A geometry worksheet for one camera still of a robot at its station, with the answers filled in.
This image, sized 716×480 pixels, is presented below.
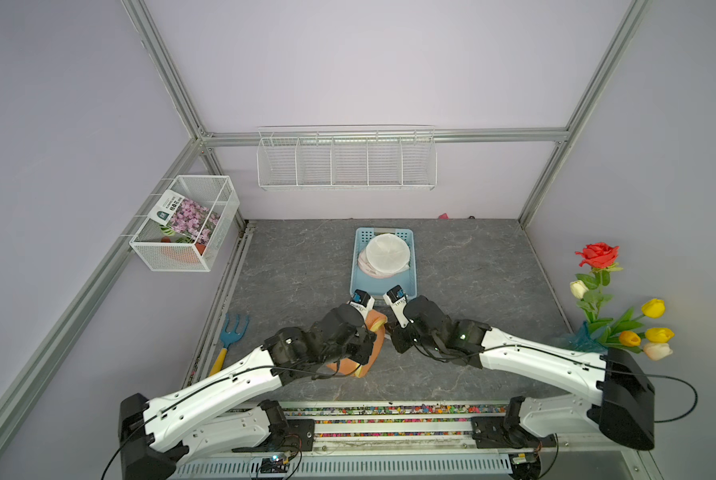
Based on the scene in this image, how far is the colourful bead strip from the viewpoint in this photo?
0.77 meters

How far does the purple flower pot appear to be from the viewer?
72cm

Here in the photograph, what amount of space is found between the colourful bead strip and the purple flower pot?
1.74 feet
